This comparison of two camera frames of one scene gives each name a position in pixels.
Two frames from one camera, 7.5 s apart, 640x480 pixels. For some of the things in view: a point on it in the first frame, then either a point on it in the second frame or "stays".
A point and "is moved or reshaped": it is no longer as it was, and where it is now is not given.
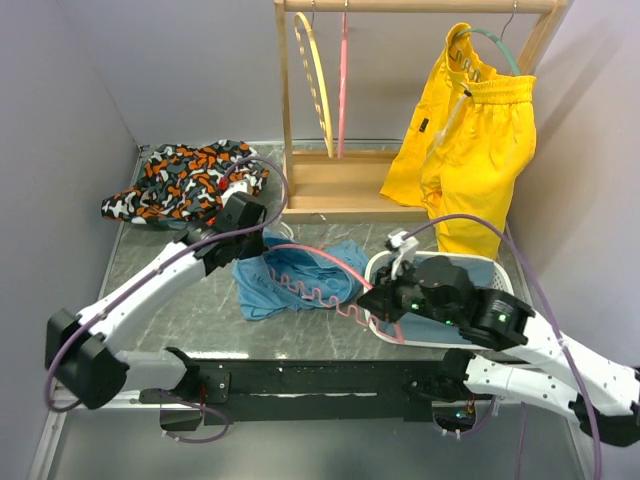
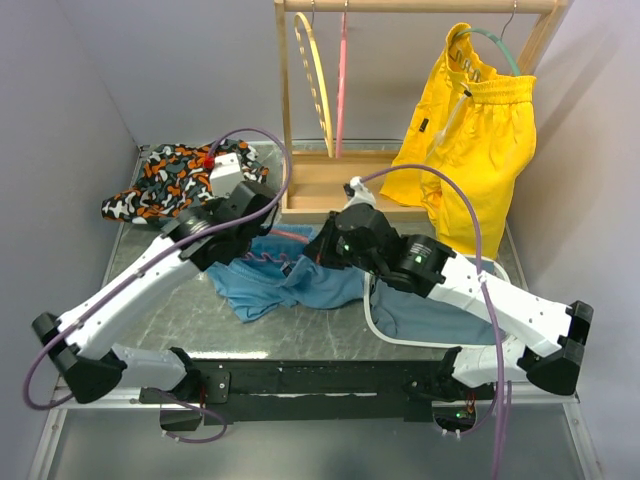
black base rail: [300, 391] stays
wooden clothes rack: [345, 186] stays
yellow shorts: [465, 148] stays
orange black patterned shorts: [185, 180] stays
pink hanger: [343, 90] stays
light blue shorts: [292, 274] is moved or reshaped
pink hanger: [399, 339] -> [289, 235]
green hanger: [494, 39] stays
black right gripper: [380, 300] -> [320, 247]
